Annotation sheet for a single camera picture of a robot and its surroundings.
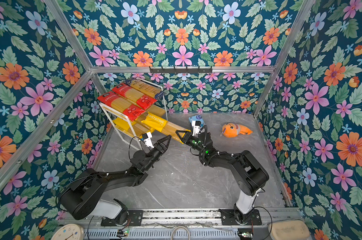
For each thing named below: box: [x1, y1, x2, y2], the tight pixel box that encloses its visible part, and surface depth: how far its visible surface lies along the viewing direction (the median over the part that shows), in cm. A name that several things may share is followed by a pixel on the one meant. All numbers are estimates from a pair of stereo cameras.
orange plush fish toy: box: [220, 123, 253, 138], surface depth 102 cm
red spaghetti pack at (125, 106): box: [98, 91, 146, 118], surface depth 78 cm
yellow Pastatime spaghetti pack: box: [141, 112, 163, 134], surface depth 88 cm
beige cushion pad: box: [268, 220, 311, 240], surface depth 69 cm
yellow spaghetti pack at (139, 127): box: [134, 113, 152, 134], surface depth 90 cm
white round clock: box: [51, 223, 85, 240], surface depth 69 cm
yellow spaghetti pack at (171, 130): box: [160, 121, 191, 143], surface depth 84 cm
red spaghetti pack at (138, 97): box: [112, 82, 158, 110], surface depth 83 cm
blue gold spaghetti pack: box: [125, 78, 164, 100], surface depth 87 cm
